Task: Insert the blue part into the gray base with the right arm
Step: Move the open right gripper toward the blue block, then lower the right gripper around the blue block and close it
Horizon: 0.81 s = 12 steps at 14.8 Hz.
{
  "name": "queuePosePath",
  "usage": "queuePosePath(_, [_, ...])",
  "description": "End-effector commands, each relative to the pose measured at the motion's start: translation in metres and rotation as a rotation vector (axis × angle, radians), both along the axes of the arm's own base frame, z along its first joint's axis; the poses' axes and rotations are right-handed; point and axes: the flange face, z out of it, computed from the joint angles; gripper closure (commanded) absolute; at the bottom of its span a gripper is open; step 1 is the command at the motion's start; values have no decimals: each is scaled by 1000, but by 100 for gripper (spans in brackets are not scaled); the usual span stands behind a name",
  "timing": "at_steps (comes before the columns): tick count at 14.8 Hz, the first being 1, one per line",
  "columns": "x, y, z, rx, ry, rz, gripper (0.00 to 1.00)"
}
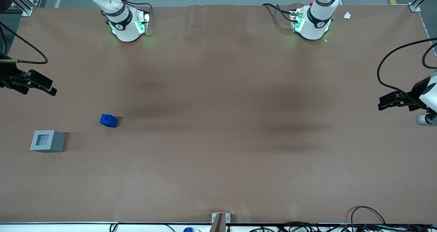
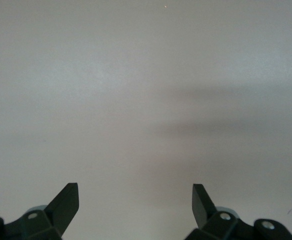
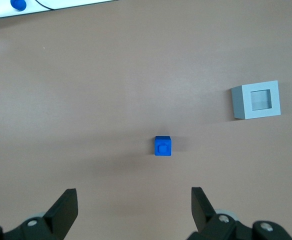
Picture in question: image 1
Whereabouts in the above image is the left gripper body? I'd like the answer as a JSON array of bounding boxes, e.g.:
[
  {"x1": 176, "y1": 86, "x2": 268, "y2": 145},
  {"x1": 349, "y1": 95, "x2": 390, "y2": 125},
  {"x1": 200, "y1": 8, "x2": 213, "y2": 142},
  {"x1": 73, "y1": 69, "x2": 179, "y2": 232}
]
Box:
[{"x1": 408, "y1": 76, "x2": 437, "y2": 111}]

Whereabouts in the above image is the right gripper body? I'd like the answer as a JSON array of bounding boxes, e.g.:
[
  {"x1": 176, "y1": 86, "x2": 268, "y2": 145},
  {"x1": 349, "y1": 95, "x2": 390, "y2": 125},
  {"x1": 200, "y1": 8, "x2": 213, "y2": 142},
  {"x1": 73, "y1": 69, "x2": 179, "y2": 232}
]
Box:
[{"x1": 0, "y1": 53, "x2": 29, "y2": 94}]

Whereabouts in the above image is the blue plastic part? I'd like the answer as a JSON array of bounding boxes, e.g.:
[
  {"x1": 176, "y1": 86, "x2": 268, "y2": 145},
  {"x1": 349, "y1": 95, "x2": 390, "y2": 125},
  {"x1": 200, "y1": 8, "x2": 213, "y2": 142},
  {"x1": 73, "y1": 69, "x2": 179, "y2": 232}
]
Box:
[{"x1": 100, "y1": 114, "x2": 118, "y2": 128}]

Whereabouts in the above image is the gray square base block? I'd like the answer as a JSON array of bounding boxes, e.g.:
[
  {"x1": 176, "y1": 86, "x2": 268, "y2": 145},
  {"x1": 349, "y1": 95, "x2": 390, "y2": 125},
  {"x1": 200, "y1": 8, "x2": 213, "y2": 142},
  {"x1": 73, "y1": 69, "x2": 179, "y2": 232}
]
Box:
[{"x1": 30, "y1": 130, "x2": 67, "y2": 153}]

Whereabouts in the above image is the brown paper table cover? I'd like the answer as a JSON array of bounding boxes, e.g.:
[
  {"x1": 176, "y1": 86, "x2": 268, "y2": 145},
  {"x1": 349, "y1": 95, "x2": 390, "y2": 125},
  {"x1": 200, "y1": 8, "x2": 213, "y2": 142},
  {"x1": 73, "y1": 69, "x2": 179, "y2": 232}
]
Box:
[{"x1": 0, "y1": 3, "x2": 437, "y2": 224}]

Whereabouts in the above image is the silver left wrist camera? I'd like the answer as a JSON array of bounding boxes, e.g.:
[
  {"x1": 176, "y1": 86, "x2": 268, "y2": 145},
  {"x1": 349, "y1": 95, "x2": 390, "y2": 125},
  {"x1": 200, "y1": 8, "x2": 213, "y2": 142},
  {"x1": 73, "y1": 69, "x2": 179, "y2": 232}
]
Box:
[{"x1": 415, "y1": 113, "x2": 437, "y2": 126}]

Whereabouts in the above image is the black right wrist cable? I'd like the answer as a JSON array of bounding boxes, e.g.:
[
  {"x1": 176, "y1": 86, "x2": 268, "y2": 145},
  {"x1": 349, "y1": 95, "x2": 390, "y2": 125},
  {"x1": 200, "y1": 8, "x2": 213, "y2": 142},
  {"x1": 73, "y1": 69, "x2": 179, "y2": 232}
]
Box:
[{"x1": 0, "y1": 22, "x2": 48, "y2": 65}]

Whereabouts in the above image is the long black left wrist cable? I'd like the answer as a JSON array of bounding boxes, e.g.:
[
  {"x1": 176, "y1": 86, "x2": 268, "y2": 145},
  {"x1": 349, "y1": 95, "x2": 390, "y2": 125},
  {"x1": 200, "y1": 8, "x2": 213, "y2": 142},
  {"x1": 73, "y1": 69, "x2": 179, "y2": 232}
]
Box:
[{"x1": 377, "y1": 37, "x2": 437, "y2": 101}]

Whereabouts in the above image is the short black left wrist cable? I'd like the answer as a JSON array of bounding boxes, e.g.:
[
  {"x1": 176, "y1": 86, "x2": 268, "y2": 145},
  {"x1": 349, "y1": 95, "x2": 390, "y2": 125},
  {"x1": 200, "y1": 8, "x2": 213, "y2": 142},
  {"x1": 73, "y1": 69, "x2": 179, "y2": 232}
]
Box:
[{"x1": 422, "y1": 42, "x2": 437, "y2": 69}]

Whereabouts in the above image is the black looped cable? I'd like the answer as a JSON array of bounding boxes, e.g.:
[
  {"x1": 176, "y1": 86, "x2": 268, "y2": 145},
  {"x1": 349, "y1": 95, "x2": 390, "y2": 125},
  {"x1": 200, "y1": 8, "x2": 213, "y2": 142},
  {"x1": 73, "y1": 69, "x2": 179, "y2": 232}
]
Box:
[{"x1": 350, "y1": 206, "x2": 387, "y2": 226}]

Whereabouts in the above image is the black left arm base cable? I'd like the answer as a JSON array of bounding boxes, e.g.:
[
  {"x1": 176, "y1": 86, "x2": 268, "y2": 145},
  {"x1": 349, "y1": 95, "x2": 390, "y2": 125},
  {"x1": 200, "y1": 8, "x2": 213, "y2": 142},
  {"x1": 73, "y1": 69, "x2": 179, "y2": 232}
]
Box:
[{"x1": 262, "y1": 3, "x2": 296, "y2": 23}]

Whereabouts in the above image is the black tangled cable bundle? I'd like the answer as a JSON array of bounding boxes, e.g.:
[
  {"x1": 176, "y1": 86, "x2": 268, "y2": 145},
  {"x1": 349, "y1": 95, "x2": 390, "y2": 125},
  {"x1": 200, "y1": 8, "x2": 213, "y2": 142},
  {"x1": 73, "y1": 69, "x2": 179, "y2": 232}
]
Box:
[{"x1": 249, "y1": 221, "x2": 437, "y2": 232}]

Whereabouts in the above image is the metal bracket with wooden post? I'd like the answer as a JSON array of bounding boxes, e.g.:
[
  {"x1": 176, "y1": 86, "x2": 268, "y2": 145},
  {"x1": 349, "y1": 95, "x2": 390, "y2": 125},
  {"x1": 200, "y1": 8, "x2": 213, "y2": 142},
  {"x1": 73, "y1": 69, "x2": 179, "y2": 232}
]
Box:
[{"x1": 211, "y1": 212, "x2": 231, "y2": 232}]

